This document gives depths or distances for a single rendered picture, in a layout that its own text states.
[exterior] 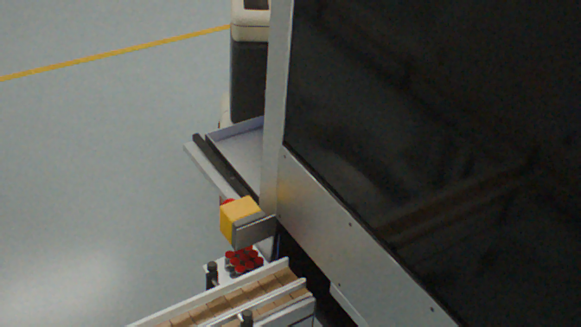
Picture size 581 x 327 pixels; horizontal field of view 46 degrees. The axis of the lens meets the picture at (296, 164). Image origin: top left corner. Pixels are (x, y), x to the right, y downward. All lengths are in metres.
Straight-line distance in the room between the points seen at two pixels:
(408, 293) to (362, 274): 0.12
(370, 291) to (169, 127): 2.27
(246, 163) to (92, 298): 1.06
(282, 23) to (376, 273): 0.44
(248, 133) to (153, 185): 1.23
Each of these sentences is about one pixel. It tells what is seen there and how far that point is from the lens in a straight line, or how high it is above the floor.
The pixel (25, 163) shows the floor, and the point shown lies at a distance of 3.21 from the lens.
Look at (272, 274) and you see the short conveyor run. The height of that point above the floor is 0.93.
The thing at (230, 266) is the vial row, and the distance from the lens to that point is 1.44.
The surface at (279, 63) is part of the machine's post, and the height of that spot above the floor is 1.37.
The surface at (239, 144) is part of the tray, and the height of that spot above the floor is 0.88.
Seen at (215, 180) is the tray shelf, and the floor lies 0.88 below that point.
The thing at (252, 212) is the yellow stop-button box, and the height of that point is 1.03.
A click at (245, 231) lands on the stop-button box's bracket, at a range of 1.37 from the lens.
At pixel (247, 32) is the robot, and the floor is 0.74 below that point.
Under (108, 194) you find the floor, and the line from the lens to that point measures 2.99.
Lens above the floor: 1.99
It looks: 39 degrees down
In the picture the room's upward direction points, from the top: 6 degrees clockwise
